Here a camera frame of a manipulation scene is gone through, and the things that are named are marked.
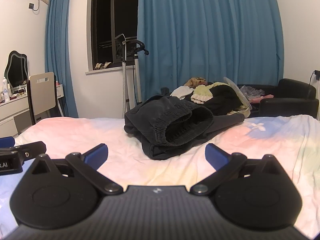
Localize narrow blue curtain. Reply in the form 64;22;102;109
45;0;79;118

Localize white vanity desk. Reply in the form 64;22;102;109
0;84;63;138

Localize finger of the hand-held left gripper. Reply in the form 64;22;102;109
0;141;47;161
0;136;15;148

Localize black pants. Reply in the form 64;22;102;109
124;95;245;160

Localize translucent plastic cover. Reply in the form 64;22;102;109
223;77;250;110

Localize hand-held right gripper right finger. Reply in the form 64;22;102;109
189;144;283;196

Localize wavy vanity mirror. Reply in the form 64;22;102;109
4;50;28;88

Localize wide blue curtain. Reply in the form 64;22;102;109
136;0;285;105

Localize pink bed sheet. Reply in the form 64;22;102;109
0;114;320;240

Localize dark window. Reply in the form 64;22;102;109
86;0;139;74

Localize brown cloth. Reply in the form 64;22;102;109
184;77;208;88

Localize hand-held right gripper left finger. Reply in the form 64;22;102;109
31;144;123;196

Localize white cloth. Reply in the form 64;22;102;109
170;86;194;100

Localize black garment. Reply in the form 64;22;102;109
201;85;244;117

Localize pink cloth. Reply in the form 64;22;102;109
249;94;274;104

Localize cluster of cosmetic items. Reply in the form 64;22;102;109
0;78;28;103

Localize metal clothes rack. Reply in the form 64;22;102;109
99;33;150;119

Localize beige chair with black frame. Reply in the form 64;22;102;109
27;72;64;125

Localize clear plastic bag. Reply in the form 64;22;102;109
239;85;265;100

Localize black armchair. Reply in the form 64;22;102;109
236;78;319;118

